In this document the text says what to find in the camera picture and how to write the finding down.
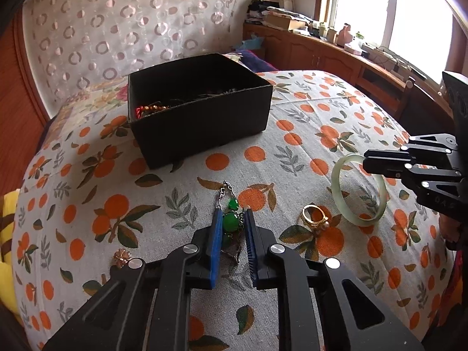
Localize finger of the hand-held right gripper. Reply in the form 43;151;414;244
395;166;468;209
363;135;459;178

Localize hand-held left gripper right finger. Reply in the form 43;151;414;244
243;207;426;351

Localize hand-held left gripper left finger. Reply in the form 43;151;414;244
42;208;223;351

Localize green stone pendant necklace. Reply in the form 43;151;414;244
216;180;246;264

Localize pale green jade bangle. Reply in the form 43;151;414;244
331;154;388;225

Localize black cardboard box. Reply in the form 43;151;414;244
127;53;274;171

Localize red orange bead bracelet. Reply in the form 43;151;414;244
135;103;172;119

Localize dark wooden bead bracelet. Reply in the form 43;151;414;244
197;87;242;99

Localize wooden chair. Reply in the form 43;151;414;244
355;64;417;118

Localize orange fruit print cloth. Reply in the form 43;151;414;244
11;69;454;351

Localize red blanket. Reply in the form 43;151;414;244
435;208;468;330

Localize wooden cabinet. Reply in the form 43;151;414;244
243;22;454;125

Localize pink figurine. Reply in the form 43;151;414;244
336;23;353;46

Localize white bottles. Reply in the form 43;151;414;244
318;22;337;42

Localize window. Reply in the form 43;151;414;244
318;0;468;85

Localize navy blanket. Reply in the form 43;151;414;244
223;49;278;74

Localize blue paper bag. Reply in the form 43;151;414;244
234;33;266;50

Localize floral quilt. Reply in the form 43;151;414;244
46;78;131;136

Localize pile of clothes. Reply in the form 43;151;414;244
247;0;300;26

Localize yellow striped plush toy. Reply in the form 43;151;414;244
0;189;23;315

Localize circle patterned sheer curtain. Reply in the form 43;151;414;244
24;0;244;99

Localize gold pearl ring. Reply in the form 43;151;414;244
300;205;331;232

